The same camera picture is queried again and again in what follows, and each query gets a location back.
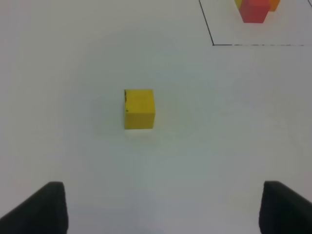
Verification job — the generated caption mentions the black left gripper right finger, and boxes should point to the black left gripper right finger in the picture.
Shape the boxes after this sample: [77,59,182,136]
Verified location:
[258,181,312,234]

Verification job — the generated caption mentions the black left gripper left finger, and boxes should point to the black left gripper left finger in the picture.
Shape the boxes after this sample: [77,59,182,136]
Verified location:
[0,181,69,234]

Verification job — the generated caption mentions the yellow template cube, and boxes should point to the yellow template cube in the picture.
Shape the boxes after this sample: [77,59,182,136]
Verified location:
[234,0,243,10]

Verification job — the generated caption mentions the orange template cube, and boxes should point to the orange template cube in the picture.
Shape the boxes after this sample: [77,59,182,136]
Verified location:
[269,0,280,12]

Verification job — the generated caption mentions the red template cube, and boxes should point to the red template cube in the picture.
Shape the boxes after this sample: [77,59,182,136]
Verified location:
[239,0,271,23]

